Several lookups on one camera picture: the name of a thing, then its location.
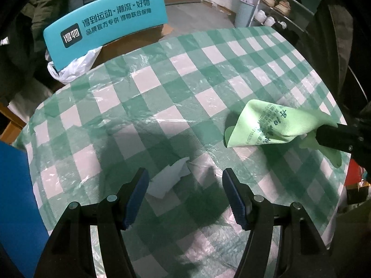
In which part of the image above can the green checkered tablecloth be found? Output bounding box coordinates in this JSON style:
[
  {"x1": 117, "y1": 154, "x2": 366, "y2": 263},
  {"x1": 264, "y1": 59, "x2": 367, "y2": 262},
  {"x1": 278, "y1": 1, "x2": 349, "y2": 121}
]
[{"x1": 13, "y1": 26, "x2": 352, "y2": 278}]

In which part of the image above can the dark green jacket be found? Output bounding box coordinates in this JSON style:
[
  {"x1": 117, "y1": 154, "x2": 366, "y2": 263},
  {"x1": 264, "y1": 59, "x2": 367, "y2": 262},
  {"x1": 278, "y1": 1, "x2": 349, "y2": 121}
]
[{"x1": 0, "y1": 0, "x2": 96, "y2": 102}]

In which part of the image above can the pair of beige shoes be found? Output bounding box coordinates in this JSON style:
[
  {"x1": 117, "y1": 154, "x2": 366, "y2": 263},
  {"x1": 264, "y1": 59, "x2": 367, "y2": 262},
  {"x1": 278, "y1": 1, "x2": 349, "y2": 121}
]
[{"x1": 261, "y1": 0, "x2": 292, "y2": 16}]

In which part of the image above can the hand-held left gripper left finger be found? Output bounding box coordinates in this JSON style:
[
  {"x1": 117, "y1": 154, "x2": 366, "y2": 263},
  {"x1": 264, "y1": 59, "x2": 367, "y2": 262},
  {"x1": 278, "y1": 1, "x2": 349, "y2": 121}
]
[{"x1": 36, "y1": 167, "x2": 150, "y2": 278}]

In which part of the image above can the pair of white shoes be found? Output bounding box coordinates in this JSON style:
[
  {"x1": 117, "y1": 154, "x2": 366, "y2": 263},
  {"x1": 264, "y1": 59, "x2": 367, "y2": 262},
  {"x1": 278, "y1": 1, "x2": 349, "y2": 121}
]
[{"x1": 255, "y1": 9, "x2": 276, "y2": 27}]

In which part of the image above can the wooden cabinet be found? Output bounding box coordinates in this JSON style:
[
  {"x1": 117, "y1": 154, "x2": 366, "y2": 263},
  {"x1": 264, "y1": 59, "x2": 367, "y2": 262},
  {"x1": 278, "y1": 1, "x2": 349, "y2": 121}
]
[{"x1": 0, "y1": 103, "x2": 26, "y2": 145}]

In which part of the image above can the light blue trash bin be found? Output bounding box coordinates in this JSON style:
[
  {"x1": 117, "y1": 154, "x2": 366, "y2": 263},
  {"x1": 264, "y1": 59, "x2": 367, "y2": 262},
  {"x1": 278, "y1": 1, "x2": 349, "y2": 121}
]
[{"x1": 234, "y1": 0, "x2": 257, "y2": 29}]

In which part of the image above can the light green cloth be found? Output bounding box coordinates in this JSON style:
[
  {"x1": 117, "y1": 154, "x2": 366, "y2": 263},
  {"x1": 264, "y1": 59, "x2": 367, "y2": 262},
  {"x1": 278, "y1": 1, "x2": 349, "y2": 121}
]
[{"x1": 224, "y1": 99, "x2": 343, "y2": 168}]

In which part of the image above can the cardboard box with teal flap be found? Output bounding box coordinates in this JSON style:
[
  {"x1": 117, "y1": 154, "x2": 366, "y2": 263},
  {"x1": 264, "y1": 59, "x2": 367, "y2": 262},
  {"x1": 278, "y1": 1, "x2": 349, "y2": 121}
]
[{"x1": 43, "y1": 0, "x2": 174, "y2": 73}]

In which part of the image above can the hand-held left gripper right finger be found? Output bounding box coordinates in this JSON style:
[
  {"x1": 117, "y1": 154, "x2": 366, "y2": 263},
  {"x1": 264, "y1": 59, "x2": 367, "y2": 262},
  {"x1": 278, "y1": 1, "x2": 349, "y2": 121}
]
[{"x1": 222, "y1": 167, "x2": 337, "y2": 278}]

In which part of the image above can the red object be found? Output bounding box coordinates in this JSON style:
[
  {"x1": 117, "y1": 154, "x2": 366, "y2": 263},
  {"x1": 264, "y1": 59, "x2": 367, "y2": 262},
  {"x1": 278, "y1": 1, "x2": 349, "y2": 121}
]
[{"x1": 346, "y1": 159, "x2": 371, "y2": 206}]

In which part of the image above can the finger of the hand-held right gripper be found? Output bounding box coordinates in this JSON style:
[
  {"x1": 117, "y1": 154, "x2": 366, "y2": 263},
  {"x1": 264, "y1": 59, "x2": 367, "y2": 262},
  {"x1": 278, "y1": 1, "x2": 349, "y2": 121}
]
[{"x1": 315, "y1": 123, "x2": 366, "y2": 152}]

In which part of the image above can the white shoe rack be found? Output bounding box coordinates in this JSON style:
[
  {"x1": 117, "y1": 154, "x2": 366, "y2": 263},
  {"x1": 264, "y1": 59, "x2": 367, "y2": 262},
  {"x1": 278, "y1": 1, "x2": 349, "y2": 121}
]
[{"x1": 246, "y1": 0, "x2": 325, "y2": 38}]

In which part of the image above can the blue-edged cardboard box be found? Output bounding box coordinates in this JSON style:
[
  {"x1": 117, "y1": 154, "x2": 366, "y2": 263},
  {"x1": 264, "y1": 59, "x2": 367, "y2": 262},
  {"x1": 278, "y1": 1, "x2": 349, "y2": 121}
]
[{"x1": 0, "y1": 142, "x2": 50, "y2": 278}]

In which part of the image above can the white plastic bag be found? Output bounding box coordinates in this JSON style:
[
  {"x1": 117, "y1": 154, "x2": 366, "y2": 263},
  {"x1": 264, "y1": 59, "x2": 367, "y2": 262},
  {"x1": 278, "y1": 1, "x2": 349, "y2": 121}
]
[{"x1": 47, "y1": 48, "x2": 102, "y2": 83}]

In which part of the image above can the white paper piece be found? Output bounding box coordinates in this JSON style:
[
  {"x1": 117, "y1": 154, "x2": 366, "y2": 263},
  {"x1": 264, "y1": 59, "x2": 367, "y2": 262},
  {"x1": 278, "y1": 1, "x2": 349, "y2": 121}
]
[{"x1": 148, "y1": 157, "x2": 190, "y2": 200}]

